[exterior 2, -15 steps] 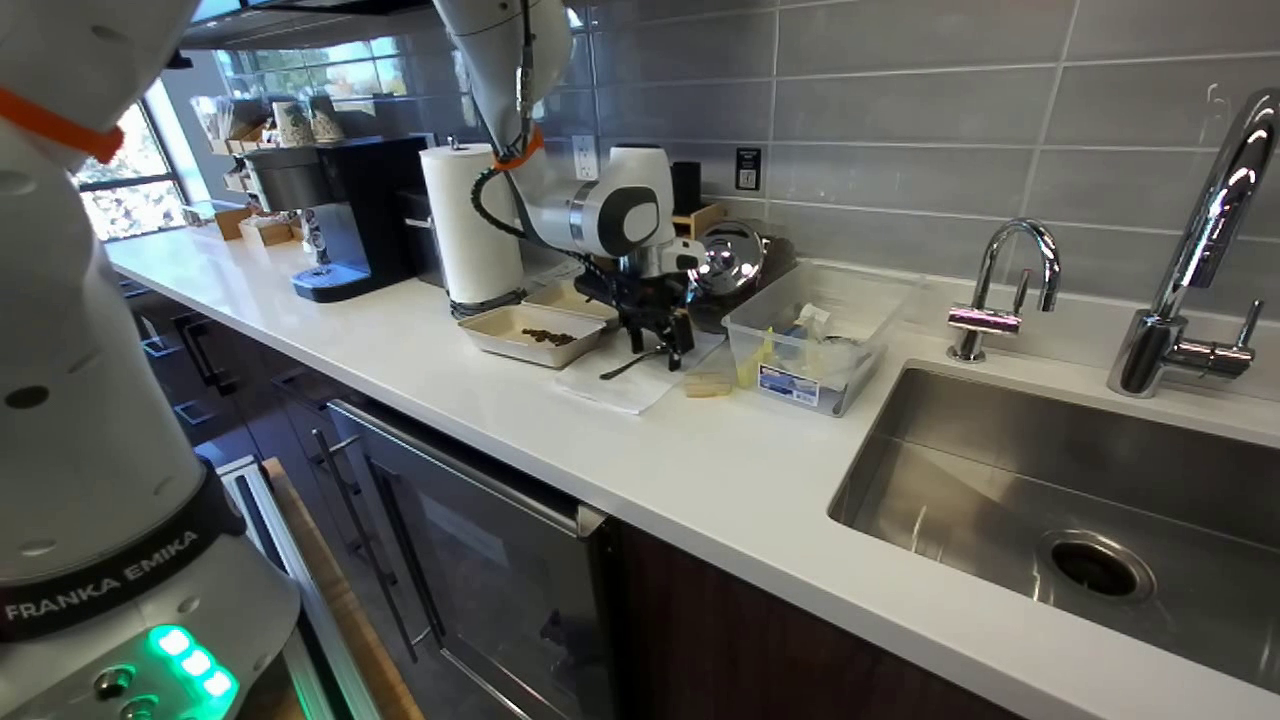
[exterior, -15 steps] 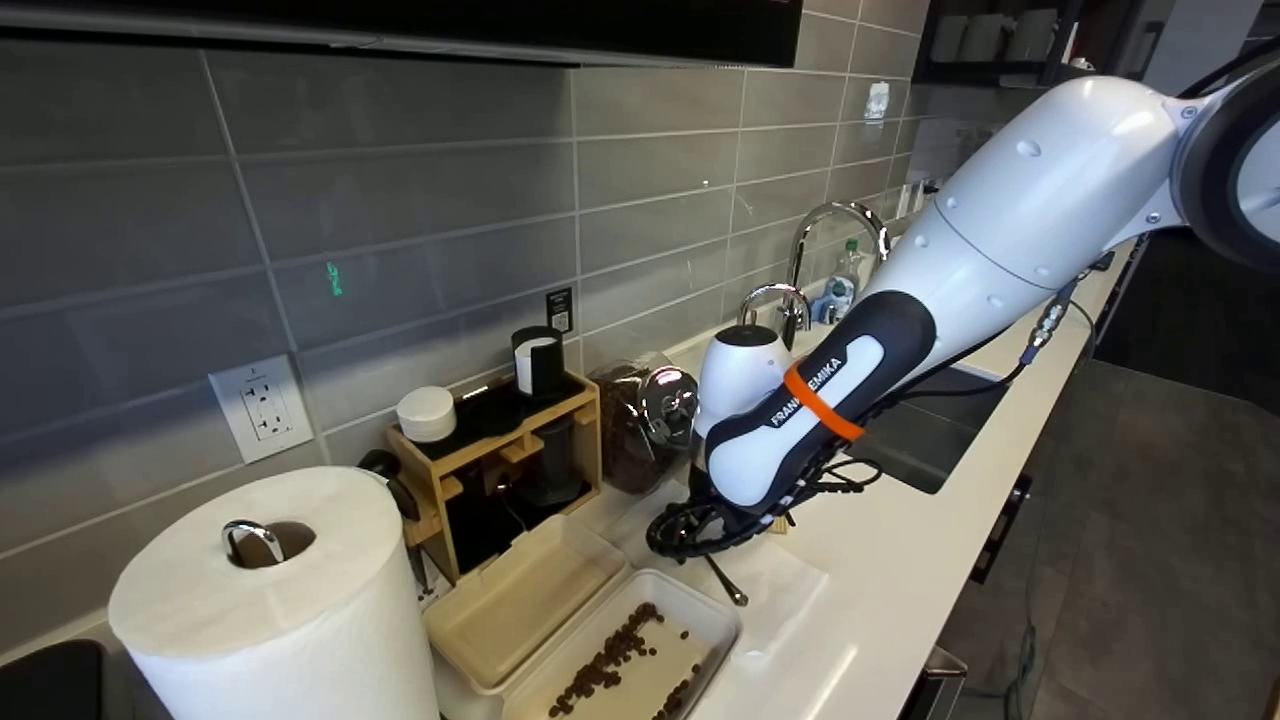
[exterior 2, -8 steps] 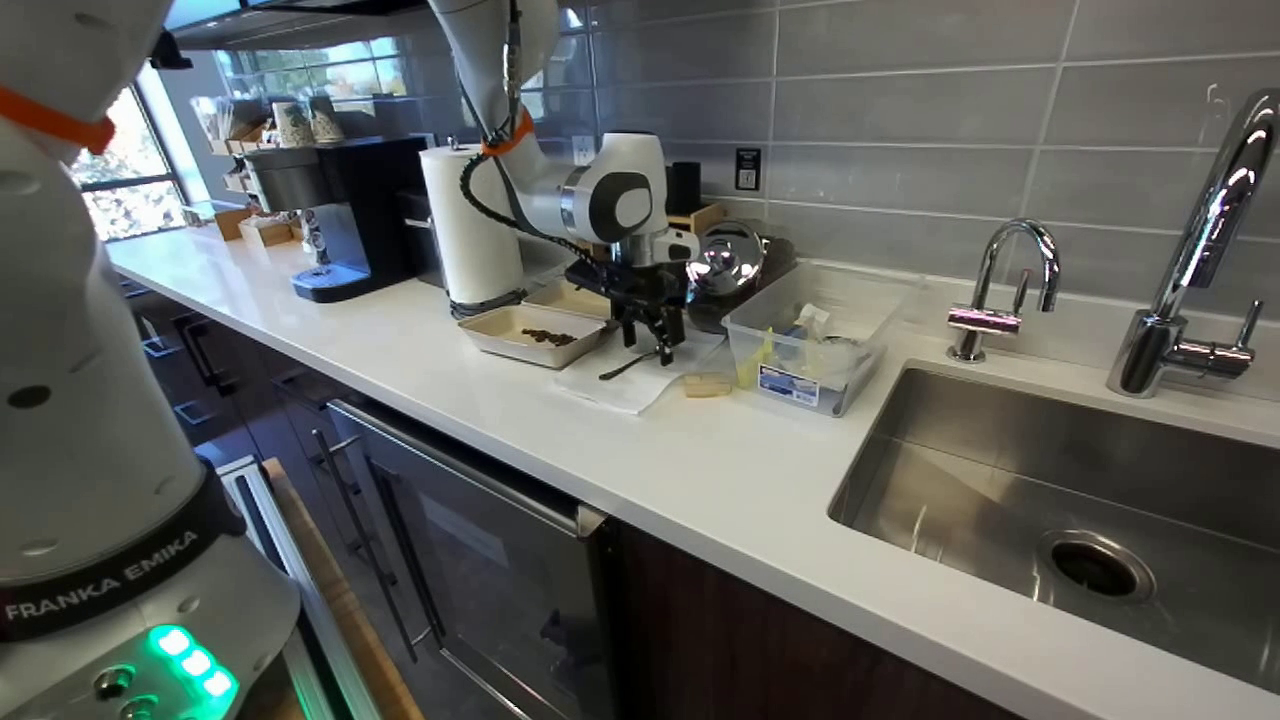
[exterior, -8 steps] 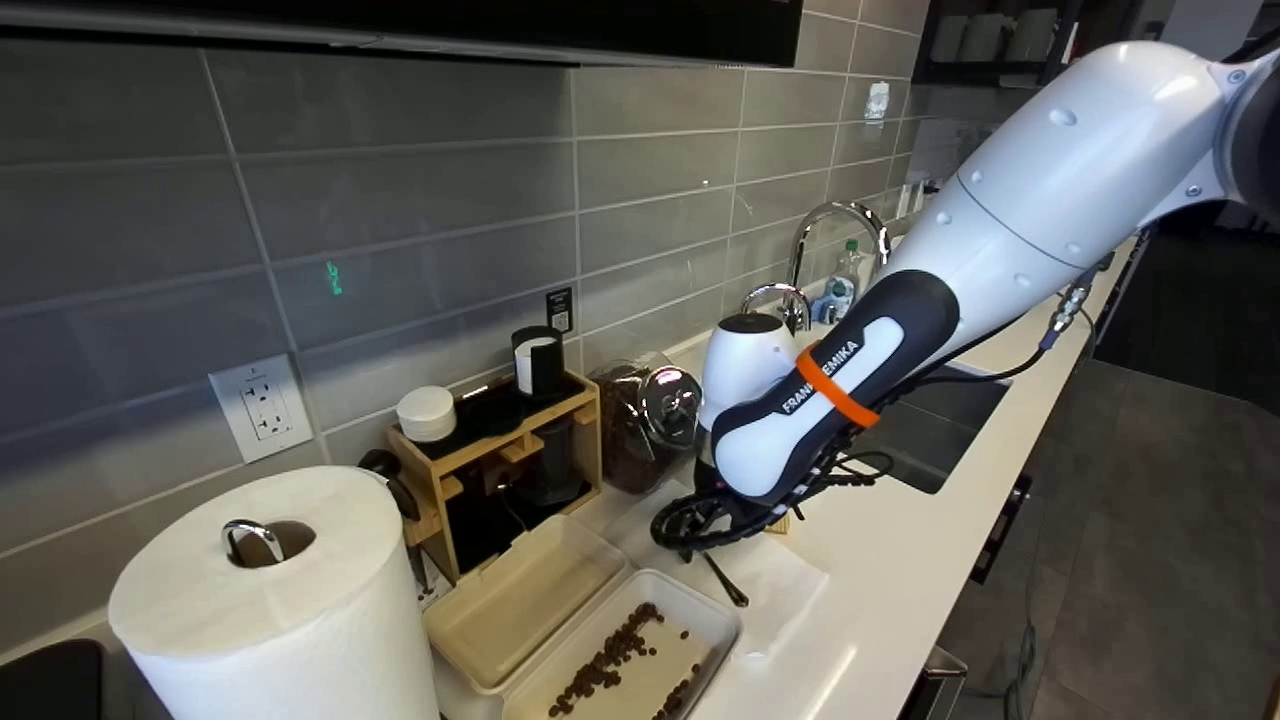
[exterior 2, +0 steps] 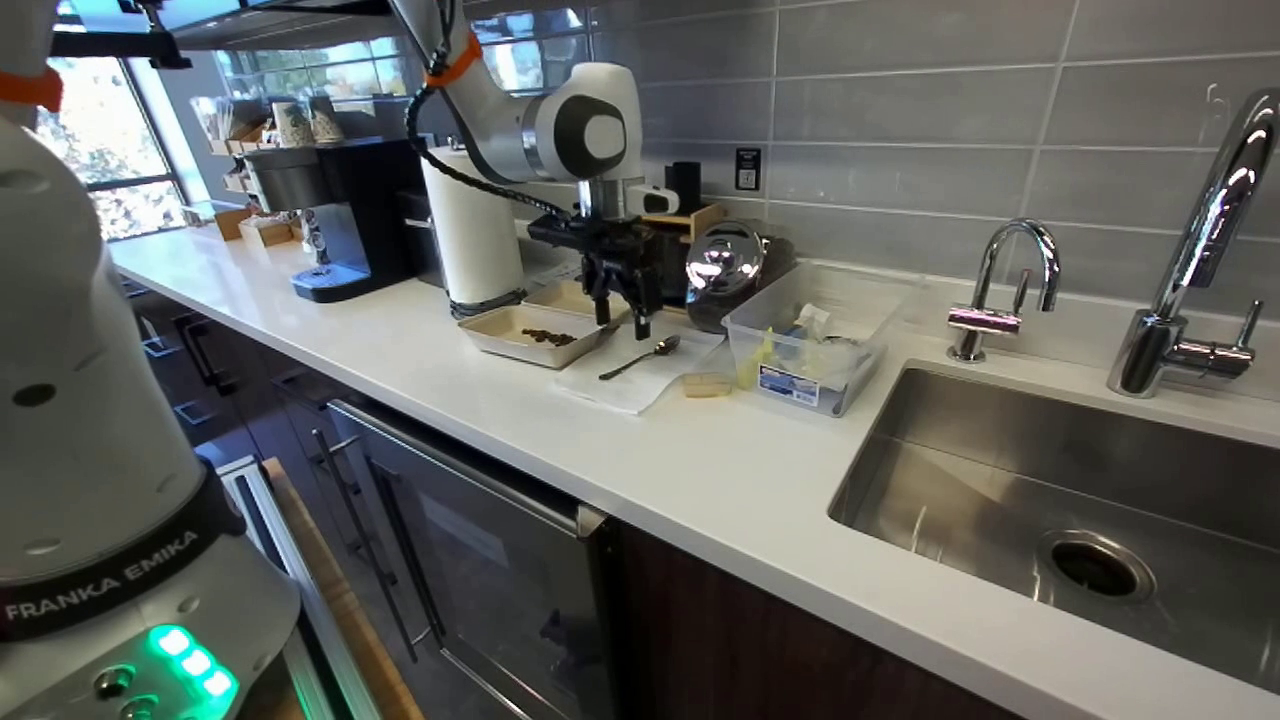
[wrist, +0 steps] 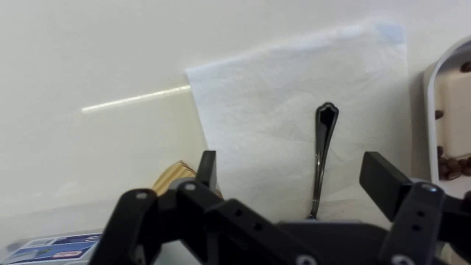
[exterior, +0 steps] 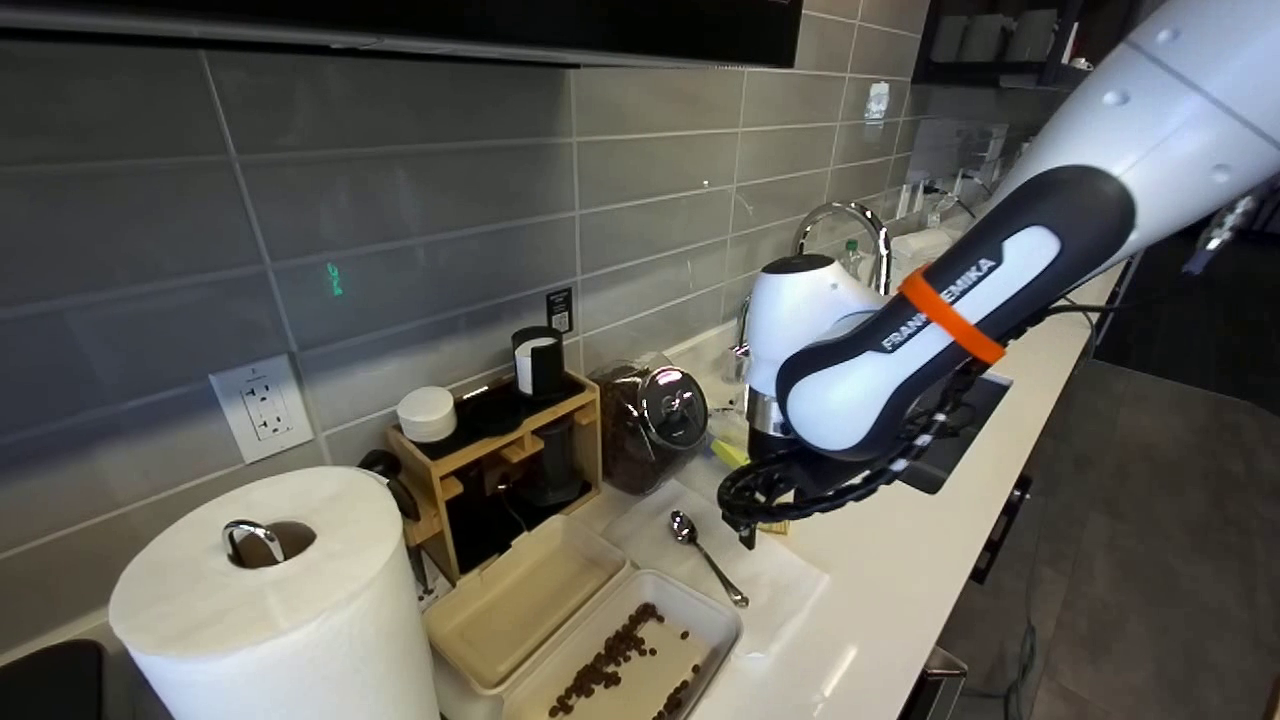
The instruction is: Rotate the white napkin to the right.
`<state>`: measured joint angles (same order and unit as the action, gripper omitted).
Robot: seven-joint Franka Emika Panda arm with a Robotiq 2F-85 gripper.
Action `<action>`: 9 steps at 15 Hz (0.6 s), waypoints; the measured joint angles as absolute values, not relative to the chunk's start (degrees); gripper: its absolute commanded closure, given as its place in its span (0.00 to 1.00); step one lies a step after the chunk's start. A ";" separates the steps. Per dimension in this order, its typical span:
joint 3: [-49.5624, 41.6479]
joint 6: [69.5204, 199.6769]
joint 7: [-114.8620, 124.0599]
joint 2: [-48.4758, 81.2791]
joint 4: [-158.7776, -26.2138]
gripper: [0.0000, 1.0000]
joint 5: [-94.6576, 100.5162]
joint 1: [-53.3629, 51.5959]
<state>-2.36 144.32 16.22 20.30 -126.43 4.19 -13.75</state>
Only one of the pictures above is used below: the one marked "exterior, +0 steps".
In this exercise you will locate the black and white canister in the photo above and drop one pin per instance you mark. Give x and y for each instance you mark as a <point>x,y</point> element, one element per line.
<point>537,360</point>

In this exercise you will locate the metal spoon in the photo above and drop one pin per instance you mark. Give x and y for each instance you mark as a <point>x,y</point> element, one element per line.
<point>682,528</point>

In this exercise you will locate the yellow sponge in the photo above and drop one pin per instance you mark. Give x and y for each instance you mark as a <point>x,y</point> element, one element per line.
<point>725,452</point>

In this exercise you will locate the dark upper cabinet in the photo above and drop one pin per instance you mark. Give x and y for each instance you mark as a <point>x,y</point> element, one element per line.
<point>465,22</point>

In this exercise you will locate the beige empty tray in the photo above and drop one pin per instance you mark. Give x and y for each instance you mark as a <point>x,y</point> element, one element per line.
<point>526,606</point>

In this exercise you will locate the dark wall shelf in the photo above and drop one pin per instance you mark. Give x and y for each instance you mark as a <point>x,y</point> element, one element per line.
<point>1015,43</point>

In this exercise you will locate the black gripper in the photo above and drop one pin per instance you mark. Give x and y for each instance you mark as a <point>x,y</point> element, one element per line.
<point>768,460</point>

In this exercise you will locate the white wall outlet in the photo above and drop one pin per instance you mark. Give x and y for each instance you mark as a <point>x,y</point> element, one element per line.
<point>262,404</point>

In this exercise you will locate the white tray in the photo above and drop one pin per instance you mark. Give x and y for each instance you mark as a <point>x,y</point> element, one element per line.
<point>703,626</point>

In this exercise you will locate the metal paper towel holder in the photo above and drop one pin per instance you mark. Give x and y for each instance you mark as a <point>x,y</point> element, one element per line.
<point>248,547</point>

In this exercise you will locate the glass jar with metal lid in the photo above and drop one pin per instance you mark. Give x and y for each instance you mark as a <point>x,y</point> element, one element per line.
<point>661,414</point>

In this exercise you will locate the black wall outlet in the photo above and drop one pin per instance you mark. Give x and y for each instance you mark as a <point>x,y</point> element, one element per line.
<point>557,310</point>

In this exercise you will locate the white round lid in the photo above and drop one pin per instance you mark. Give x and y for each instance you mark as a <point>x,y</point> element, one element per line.
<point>424,414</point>

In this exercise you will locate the white paper napkin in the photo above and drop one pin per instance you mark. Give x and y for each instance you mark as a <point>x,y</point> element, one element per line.
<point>783,584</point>

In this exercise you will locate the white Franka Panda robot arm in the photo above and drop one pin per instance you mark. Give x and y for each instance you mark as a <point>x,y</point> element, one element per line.
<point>1173,107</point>

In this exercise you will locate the large chrome faucet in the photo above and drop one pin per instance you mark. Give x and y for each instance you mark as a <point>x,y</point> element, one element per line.
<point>852,212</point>

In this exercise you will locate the white paper towel roll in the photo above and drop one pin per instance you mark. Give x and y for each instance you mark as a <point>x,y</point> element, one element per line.
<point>265,642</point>

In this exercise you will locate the white box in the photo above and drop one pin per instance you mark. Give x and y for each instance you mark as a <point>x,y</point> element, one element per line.
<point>923,241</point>

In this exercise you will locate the wooden organizer shelf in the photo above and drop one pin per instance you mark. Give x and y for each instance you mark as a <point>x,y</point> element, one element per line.
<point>563,418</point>

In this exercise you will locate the coffee beans pile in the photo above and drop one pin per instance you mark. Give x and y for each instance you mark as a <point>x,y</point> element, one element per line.
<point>621,662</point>

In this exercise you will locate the clear plastic container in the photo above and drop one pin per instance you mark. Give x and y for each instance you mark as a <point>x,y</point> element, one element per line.
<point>725,423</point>

